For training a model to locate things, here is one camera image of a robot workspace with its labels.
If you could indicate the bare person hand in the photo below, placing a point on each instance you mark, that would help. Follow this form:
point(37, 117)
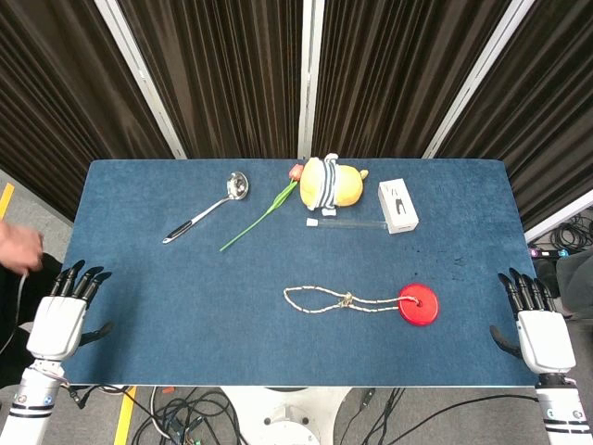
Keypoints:
point(21, 245)

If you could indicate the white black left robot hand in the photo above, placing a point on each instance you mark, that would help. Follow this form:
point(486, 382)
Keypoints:
point(58, 324)

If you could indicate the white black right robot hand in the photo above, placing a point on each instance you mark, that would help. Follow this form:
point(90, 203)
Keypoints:
point(544, 340)

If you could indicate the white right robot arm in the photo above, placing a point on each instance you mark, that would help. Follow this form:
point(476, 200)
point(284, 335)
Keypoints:
point(563, 408)

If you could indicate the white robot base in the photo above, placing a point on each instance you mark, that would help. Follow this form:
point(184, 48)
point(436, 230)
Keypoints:
point(287, 412)

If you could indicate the black person clothing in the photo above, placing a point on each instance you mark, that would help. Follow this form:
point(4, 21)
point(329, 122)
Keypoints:
point(18, 306)

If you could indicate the yellow floor tape strip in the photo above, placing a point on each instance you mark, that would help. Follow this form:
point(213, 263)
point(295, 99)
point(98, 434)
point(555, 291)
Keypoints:
point(125, 417)
point(5, 199)

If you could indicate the grey trouser leg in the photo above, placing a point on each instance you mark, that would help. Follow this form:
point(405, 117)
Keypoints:
point(576, 283)

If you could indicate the black power strip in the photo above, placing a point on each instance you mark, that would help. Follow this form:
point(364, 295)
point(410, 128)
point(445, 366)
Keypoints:
point(546, 252)

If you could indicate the dark brown curtain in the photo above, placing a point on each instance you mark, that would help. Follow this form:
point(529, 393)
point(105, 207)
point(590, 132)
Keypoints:
point(222, 79)
point(394, 79)
point(546, 116)
point(55, 92)

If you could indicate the blue table cloth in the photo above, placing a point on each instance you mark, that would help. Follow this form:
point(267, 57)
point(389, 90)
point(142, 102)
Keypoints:
point(231, 324)

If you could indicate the white cardboard box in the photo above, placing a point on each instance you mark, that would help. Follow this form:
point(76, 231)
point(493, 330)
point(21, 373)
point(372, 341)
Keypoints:
point(398, 206)

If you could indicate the clear tube white cap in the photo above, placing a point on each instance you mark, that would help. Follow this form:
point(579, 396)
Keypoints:
point(347, 224)

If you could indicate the artificial orange tulip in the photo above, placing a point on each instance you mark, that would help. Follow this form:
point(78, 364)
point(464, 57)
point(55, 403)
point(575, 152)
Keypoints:
point(273, 206)

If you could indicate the yellow plush toy striped shirt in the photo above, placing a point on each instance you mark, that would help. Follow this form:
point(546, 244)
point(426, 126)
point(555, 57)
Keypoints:
point(324, 185)

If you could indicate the white partition post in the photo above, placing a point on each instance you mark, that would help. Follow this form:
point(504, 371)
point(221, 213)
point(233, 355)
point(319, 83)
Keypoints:
point(309, 79)
point(139, 79)
point(560, 215)
point(477, 79)

